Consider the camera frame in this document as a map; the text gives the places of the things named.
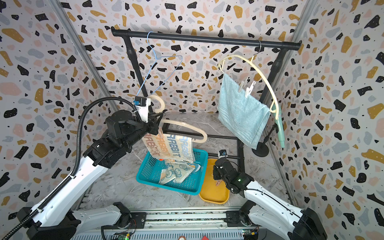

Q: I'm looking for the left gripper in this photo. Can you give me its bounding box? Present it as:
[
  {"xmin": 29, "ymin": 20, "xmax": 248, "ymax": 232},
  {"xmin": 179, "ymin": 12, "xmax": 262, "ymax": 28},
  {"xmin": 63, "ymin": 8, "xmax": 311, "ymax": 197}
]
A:
[{"xmin": 123, "ymin": 110, "xmax": 165, "ymax": 152}]

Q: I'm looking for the beige plastic hanger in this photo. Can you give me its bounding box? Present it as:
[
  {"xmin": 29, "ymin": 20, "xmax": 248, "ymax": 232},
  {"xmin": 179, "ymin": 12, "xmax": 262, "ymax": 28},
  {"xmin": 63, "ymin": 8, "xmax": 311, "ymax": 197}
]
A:
[{"xmin": 146, "ymin": 94, "xmax": 208, "ymax": 144}]

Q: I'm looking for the cream RABBIT lettered towel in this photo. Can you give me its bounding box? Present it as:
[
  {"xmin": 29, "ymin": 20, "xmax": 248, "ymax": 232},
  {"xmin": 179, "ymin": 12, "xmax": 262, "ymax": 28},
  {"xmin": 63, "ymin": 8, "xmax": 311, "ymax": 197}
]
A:
[{"xmin": 142, "ymin": 129, "xmax": 195, "ymax": 163}]

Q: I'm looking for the cream towel blue cartoon print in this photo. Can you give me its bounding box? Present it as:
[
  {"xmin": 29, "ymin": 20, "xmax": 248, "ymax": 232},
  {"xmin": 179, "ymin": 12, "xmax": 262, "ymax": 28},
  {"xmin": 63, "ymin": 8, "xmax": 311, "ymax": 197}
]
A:
[{"xmin": 159, "ymin": 160, "xmax": 201, "ymax": 185}]

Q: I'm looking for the blue wire hanger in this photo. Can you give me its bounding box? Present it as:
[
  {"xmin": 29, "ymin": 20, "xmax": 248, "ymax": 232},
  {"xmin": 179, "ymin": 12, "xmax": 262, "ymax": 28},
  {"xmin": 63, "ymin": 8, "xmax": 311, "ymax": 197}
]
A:
[{"xmin": 136, "ymin": 31, "xmax": 184, "ymax": 99}]

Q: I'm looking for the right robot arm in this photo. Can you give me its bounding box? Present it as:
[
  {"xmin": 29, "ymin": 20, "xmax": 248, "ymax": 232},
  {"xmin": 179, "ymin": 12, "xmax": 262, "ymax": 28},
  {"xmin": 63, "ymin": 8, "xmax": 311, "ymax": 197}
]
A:
[{"xmin": 213, "ymin": 156, "xmax": 328, "ymax": 240}]

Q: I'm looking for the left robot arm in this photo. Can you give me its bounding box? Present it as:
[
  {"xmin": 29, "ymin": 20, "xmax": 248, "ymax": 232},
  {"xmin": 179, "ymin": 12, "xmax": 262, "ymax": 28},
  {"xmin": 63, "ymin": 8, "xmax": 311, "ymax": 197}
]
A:
[{"xmin": 5, "ymin": 96, "xmax": 165, "ymax": 240}]

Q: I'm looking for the cream plastic hanger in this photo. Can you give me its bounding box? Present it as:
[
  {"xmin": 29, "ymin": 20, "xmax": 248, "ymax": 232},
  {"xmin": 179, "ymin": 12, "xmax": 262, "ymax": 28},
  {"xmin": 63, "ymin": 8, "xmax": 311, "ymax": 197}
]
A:
[{"xmin": 217, "ymin": 39, "xmax": 280, "ymax": 114}]

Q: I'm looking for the yellow plastic tray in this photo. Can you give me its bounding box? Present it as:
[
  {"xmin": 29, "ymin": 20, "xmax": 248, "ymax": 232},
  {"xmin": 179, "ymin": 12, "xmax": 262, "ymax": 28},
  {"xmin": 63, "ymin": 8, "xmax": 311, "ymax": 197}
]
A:
[{"xmin": 199, "ymin": 159, "xmax": 230, "ymax": 205}]

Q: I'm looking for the black clothes rack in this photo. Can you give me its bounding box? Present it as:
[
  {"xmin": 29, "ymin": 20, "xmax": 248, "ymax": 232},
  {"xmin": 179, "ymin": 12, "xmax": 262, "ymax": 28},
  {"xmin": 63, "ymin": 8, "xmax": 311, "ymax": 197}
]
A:
[{"xmin": 110, "ymin": 26, "xmax": 302, "ymax": 160}]

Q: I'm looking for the teal plastic basket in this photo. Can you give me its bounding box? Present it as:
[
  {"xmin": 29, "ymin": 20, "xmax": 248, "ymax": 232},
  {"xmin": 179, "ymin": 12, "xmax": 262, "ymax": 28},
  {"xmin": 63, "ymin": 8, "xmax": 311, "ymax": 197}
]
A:
[{"xmin": 136, "ymin": 149, "xmax": 209, "ymax": 196}]

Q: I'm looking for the light teal towel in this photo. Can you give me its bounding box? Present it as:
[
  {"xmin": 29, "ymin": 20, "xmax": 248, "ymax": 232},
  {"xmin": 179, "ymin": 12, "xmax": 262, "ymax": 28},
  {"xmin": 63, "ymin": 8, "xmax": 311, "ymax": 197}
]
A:
[{"xmin": 218, "ymin": 74, "xmax": 271, "ymax": 149}]

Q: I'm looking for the white clothespin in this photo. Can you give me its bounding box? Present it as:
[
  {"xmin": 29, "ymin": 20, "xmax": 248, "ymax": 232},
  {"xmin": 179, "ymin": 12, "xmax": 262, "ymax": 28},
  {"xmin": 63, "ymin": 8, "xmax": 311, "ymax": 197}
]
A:
[
  {"xmin": 238, "ymin": 77, "xmax": 250, "ymax": 93},
  {"xmin": 245, "ymin": 81, "xmax": 256, "ymax": 98}
]

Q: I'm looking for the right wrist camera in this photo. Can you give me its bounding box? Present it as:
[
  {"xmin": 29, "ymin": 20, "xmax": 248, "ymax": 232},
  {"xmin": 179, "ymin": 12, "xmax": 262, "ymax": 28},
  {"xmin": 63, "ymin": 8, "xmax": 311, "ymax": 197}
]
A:
[{"xmin": 218, "ymin": 150, "xmax": 228, "ymax": 159}]

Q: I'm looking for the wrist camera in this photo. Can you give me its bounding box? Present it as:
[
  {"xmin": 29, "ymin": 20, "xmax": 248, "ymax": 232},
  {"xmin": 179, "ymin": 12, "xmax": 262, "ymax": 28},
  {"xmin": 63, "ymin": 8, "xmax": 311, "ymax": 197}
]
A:
[
  {"xmin": 134, "ymin": 96, "xmax": 151, "ymax": 123},
  {"xmin": 218, "ymin": 150, "xmax": 228, "ymax": 159}
]

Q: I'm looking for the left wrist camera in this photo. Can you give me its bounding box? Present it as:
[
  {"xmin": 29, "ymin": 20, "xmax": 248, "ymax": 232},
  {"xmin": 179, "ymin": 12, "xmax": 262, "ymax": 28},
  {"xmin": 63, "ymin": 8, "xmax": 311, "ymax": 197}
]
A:
[{"xmin": 134, "ymin": 96, "xmax": 151, "ymax": 123}]

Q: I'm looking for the aluminium rail base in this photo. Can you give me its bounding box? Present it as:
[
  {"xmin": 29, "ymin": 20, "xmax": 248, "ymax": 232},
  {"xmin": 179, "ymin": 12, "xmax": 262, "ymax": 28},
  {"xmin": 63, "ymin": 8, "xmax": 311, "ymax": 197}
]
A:
[{"xmin": 58, "ymin": 205, "xmax": 316, "ymax": 240}]

